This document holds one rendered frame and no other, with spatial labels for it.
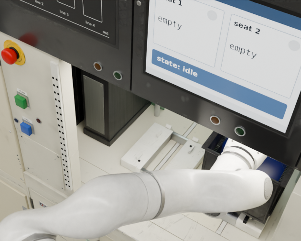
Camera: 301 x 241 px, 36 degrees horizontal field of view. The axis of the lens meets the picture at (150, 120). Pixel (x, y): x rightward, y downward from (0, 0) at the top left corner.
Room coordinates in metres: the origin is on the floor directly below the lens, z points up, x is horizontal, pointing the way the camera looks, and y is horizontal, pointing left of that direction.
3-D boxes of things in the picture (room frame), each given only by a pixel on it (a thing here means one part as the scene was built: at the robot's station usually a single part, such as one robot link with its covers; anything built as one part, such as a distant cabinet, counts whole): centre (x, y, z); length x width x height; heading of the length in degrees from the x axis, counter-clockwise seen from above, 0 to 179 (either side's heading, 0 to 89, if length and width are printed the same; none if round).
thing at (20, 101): (0.88, 0.34, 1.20); 0.03 x 0.02 x 0.03; 60
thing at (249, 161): (0.72, -0.21, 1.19); 0.09 x 0.03 x 0.08; 60
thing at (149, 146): (1.00, -0.06, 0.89); 0.22 x 0.21 x 0.04; 150
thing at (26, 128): (0.88, 0.34, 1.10); 0.03 x 0.02 x 0.03; 60
